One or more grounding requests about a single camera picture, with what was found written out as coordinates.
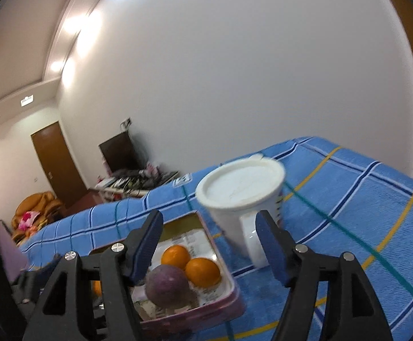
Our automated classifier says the brown leather armchair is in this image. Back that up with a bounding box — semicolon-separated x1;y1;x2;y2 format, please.
12;191;65;237

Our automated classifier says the black television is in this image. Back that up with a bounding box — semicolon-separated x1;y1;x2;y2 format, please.
99;131;140;173

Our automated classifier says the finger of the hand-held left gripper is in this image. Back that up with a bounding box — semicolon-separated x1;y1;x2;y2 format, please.
13;256;63;294

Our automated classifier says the blue checked blanket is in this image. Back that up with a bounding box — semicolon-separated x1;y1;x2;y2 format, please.
14;136;413;341

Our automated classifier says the purple passion fruit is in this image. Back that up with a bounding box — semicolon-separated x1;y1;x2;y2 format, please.
145;265;190;309

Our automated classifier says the pink cushion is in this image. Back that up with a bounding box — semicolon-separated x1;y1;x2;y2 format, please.
19;211;40;226

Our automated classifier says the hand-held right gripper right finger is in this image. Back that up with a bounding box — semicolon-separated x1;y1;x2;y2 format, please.
255;210;393;341

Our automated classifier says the purple cylindrical bottle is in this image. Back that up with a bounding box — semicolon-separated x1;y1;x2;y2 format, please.
0;208;29;283

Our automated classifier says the brown wooden door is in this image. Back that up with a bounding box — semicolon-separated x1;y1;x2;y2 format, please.
30;121;88;208

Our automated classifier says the pink tin box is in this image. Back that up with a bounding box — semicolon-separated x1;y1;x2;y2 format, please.
87;210;246;332

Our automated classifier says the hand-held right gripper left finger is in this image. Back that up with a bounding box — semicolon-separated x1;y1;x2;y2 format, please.
22;210;164;341

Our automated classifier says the white lidded cup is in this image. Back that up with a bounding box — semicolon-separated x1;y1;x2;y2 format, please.
196;154;287;269

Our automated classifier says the white television stand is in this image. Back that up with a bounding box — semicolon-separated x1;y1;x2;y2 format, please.
94;170;180;203

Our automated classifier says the printed paper in tin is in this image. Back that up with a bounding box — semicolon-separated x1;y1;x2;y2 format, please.
135;229;222;324

